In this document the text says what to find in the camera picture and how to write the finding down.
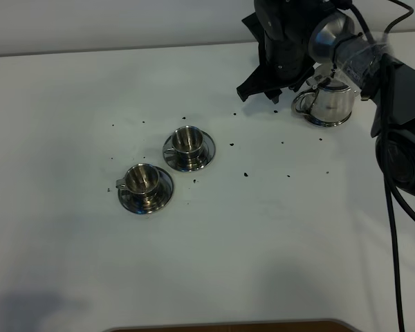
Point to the stainless steel teapot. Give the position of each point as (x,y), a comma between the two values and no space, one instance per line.
(327,99)

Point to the far stainless steel teacup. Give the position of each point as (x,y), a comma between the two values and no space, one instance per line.
(185,142)

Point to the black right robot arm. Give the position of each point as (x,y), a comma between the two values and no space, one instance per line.
(345,42)

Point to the steel saucer near cup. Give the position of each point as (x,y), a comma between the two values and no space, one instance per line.
(165,193)

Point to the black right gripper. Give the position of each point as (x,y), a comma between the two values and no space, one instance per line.
(283,30)

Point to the steel teapot saucer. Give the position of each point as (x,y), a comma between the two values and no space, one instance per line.
(320,123)

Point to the near stainless steel teacup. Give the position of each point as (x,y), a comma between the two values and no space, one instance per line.
(140,182)

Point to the far steel cup saucer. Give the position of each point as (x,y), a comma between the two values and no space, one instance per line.
(197,163)

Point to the stainless steel teacup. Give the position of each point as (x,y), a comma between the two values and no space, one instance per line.
(185,142)
(140,182)

